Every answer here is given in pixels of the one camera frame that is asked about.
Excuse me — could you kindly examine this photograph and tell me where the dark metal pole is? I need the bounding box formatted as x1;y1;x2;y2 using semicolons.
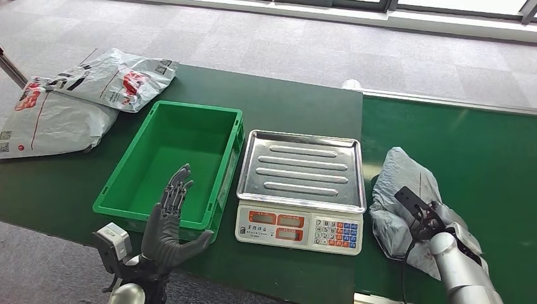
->
0;42;28;90

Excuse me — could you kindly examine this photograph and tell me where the large white mailer package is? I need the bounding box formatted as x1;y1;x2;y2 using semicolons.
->
0;77;120;160

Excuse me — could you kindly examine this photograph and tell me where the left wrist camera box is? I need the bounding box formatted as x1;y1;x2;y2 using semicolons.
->
92;222;134;274

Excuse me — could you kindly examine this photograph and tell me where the green conveyor belt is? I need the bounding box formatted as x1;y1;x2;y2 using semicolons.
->
353;95;537;304

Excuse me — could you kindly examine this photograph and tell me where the silver conveyor side rail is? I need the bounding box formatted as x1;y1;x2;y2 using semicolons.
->
341;79;537;116

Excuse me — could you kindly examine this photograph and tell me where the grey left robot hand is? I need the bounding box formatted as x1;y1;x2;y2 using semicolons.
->
140;163;215;274

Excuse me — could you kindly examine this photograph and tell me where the grey mailer package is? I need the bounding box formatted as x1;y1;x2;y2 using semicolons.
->
369;146;490;281

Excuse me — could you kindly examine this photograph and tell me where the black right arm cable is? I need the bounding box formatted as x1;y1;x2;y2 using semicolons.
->
400;216;426;304

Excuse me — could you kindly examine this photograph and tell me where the green plastic crate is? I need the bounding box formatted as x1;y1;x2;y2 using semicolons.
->
92;100;246;244

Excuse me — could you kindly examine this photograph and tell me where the white electronic scale steel tray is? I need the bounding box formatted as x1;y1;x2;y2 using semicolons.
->
234;129;367;257

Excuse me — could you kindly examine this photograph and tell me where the window frame sill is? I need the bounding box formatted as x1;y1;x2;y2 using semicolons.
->
159;0;537;43

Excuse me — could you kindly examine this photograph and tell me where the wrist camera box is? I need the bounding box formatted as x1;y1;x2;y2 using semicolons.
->
92;222;134;274
393;186;431;221

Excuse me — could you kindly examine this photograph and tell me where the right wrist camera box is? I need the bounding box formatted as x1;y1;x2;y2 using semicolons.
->
393;186;431;221

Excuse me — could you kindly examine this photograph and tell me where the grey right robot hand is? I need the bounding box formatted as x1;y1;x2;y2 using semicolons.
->
419;200;447;241

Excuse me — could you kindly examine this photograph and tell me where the white mailer package black print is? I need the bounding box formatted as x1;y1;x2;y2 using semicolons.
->
44;47;180;113

